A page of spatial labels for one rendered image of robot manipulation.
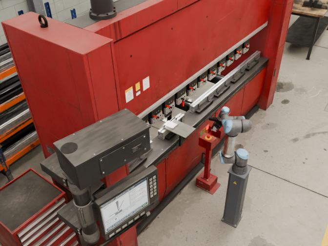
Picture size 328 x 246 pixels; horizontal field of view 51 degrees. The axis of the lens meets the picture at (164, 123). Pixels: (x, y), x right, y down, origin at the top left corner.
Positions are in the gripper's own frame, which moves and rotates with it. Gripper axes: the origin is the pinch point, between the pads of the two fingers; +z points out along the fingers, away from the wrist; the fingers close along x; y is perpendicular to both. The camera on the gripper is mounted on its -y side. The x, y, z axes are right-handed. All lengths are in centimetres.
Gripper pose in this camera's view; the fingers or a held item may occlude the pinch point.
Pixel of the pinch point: (211, 129)
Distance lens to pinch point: 362.0
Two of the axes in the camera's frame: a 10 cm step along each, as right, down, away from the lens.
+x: 6.2, -4.9, 6.1
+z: -2.5, 6.2, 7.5
